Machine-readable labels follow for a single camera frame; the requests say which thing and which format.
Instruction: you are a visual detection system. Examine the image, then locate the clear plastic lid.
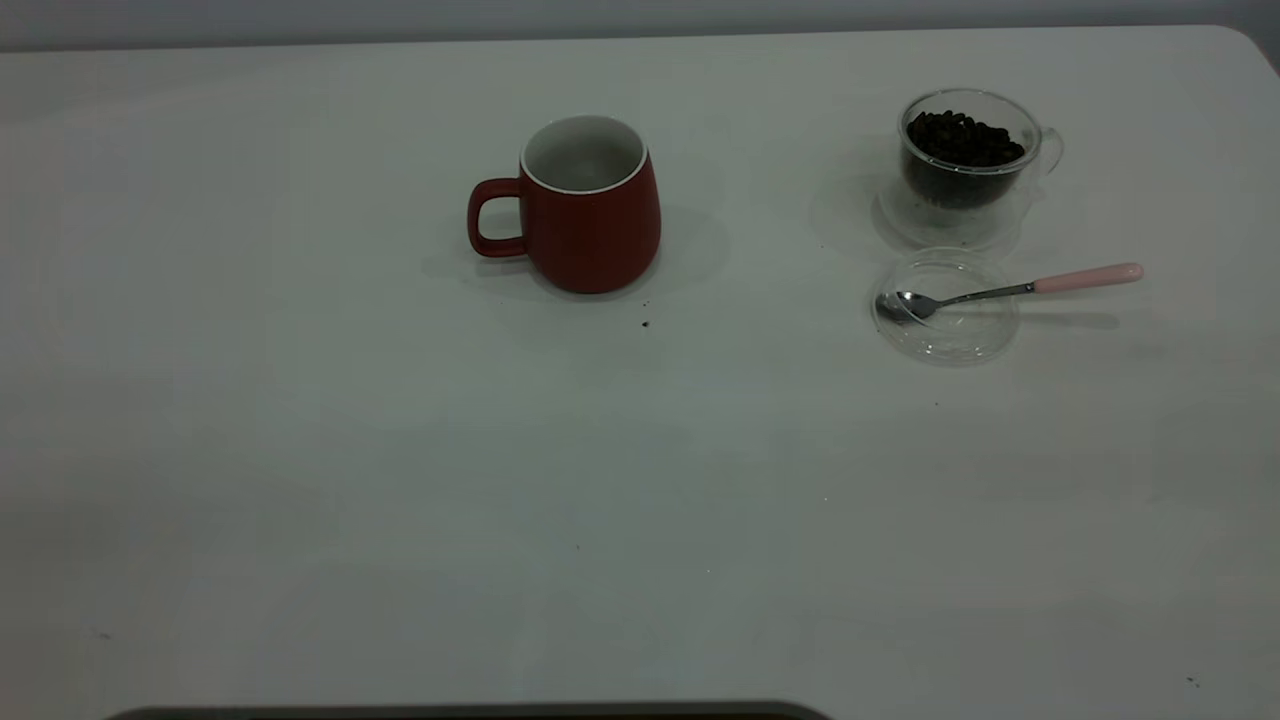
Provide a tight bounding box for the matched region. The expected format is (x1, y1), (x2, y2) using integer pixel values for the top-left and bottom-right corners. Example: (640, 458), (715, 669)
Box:
(870, 248), (1021, 366)

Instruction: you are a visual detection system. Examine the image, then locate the clear glass saucer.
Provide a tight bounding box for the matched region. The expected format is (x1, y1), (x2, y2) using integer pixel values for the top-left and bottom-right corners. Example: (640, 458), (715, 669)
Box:
(877, 175), (1046, 251)

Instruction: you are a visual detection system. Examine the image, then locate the metal spoon with pink handle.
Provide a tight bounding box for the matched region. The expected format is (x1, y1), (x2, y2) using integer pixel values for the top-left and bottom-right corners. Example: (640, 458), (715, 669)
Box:
(876, 263), (1144, 326)

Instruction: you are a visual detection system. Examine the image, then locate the clear glass cup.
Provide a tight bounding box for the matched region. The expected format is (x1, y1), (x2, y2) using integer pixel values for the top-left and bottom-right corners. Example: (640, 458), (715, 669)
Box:
(897, 88), (1065, 211)

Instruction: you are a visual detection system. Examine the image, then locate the red ceramic mug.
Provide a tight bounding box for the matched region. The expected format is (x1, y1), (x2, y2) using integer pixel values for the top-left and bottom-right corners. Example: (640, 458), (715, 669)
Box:
(467, 114), (663, 295)

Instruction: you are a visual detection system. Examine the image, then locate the coffee bean pile in glass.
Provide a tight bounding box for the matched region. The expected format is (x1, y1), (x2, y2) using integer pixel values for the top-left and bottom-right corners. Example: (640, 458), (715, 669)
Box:
(903, 110), (1028, 209)

